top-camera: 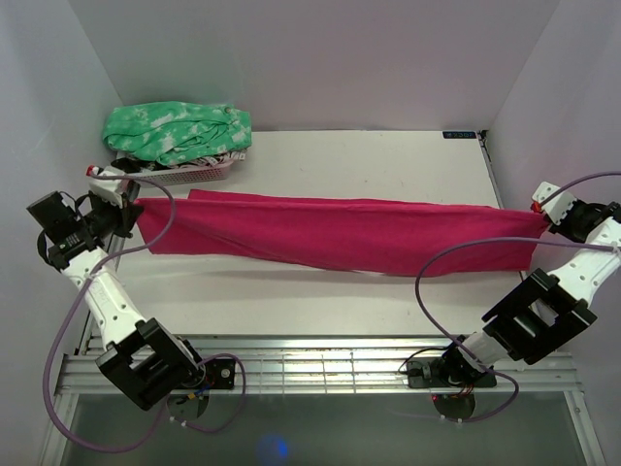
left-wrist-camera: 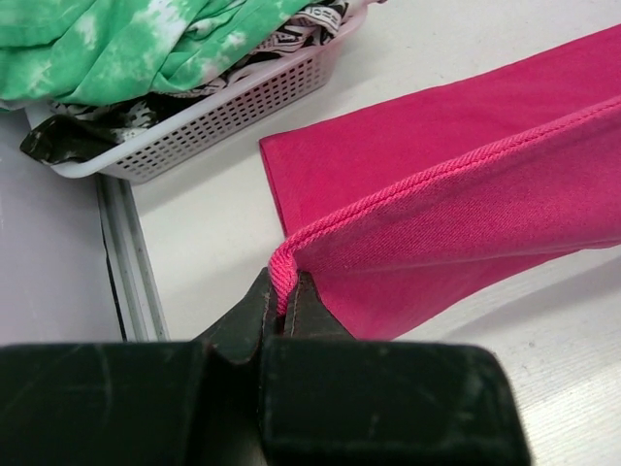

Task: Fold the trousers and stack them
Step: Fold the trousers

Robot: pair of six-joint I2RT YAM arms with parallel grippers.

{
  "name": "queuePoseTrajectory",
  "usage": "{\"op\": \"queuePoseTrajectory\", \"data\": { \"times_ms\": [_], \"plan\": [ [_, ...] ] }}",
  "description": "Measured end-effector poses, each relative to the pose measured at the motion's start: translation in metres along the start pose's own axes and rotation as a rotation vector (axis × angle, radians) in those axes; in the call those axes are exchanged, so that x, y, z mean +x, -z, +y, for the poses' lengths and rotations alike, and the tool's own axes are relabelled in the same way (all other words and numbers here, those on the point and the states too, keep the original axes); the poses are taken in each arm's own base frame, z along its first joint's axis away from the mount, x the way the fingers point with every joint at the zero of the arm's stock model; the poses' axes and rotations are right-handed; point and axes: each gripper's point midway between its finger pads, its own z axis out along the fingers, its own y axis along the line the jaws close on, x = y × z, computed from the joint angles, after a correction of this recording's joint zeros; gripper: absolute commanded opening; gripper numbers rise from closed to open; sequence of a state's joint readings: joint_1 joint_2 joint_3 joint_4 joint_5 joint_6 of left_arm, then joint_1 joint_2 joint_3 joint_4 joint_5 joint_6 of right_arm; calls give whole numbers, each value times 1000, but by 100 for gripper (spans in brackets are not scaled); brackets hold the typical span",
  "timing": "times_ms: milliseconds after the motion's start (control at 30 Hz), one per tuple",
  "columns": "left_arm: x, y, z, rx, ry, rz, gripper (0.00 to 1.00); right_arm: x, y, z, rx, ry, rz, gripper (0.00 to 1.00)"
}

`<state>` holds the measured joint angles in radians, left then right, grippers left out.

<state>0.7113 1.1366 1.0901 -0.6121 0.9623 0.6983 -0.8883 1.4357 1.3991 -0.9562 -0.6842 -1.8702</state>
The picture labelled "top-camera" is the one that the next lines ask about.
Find pink trousers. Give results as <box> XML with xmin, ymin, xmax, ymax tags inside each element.
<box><xmin>137</xmin><ymin>189</ymin><xmax>547</xmax><ymax>277</ymax></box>

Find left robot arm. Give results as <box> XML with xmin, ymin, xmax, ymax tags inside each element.
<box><xmin>27</xmin><ymin>191</ymin><xmax>206</xmax><ymax>411</ymax></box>

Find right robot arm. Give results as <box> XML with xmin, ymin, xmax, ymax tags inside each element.
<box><xmin>430</xmin><ymin>200</ymin><xmax>620</xmax><ymax>386</ymax></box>

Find black white clothes in basket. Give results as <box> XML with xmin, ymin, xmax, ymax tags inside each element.
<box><xmin>111</xmin><ymin>150</ymin><xmax>247</xmax><ymax>173</ymax></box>

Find green white patterned garment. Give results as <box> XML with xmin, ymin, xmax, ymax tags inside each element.
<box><xmin>102</xmin><ymin>101</ymin><xmax>252</xmax><ymax>166</ymax></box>

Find white plastic basket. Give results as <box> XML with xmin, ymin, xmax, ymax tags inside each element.
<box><xmin>130</xmin><ymin>160</ymin><xmax>235</xmax><ymax>186</ymax></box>

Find blue table label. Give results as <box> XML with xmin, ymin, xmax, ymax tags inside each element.
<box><xmin>442</xmin><ymin>131</ymin><xmax>478</xmax><ymax>140</ymax></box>

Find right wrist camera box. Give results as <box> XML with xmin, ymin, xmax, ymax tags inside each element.
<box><xmin>532</xmin><ymin>182</ymin><xmax>577</xmax><ymax>225</ymax></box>

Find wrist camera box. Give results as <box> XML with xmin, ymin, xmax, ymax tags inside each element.
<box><xmin>86</xmin><ymin>165</ymin><xmax>130</xmax><ymax>208</ymax></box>
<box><xmin>532</xmin><ymin>182</ymin><xmax>577</xmax><ymax>225</ymax></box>

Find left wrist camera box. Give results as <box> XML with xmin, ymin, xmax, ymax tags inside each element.
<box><xmin>86</xmin><ymin>165</ymin><xmax>130</xmax><ymax>208</ymax></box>

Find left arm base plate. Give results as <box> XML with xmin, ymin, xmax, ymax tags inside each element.
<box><xmin>196</xmin><ymin>357</ymin><xmax>237</xmax><ymax>390</ymax></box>

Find aluminium front rail frame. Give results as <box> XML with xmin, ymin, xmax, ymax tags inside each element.
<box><xmin>38</xmin><ymin>186</ymin><xmax>607</xmax><ymax>466</ymax></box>

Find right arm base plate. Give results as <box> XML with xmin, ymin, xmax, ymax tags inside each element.
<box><xmin>398</xmin><ymin>357</ymin><xmax>497</xmax><ymax>388</ymax></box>

